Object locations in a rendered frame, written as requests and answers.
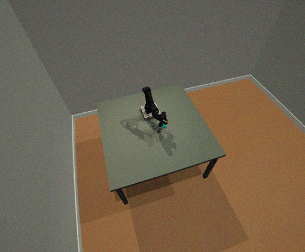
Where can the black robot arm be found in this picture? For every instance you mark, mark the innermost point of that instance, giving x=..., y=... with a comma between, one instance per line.
x=150, y=107

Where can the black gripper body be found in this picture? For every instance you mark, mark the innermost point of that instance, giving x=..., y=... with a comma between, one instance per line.
x=161, y=123

